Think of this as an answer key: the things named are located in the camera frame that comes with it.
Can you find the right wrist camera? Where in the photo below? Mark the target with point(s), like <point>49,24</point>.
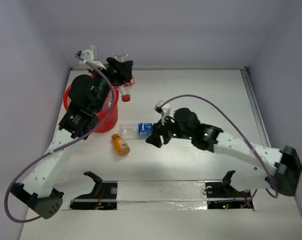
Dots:
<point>163,109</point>

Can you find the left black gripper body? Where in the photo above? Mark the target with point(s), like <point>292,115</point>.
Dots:
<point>118,71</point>

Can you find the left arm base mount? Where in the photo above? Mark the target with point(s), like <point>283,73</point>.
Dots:
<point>103,195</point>

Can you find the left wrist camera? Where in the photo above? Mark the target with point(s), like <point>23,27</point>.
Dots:
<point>92,55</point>

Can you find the aluminium rail right edge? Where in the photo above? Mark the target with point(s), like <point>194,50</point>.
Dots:
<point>255,109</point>

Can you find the crushed red label bottle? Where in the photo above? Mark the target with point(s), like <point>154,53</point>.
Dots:
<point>125,89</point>

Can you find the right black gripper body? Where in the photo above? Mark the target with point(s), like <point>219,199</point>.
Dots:
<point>168,131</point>

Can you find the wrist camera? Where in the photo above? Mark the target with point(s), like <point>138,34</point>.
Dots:
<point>163,109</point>
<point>92,55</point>

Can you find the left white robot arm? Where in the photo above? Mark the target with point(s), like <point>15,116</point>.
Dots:
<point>92,99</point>

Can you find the blue label bottle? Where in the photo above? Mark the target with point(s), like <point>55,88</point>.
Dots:
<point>136,130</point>

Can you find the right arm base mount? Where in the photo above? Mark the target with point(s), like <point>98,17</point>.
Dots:
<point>221,195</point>

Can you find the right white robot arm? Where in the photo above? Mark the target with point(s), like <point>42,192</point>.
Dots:
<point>277,169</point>

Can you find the small orange juice bottle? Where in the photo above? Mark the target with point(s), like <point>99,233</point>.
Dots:
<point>120,145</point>

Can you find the red mesh plastic bin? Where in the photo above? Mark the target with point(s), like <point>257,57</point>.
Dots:
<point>112,119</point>

